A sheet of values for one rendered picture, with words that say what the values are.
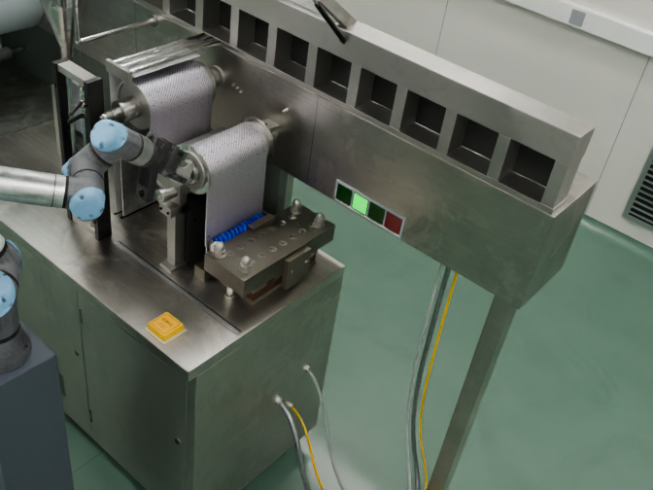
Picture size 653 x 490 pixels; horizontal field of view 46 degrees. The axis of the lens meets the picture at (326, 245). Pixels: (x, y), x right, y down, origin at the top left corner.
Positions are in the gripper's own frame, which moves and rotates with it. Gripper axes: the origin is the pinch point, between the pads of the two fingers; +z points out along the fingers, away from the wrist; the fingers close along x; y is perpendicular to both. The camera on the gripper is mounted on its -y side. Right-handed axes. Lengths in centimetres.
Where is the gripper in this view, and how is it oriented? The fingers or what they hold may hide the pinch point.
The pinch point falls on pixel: (184, 180)
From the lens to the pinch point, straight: 214.3
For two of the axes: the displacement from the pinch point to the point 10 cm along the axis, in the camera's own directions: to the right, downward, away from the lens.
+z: 4.1, 1.9, 8.9
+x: -7.6, -4.7, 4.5
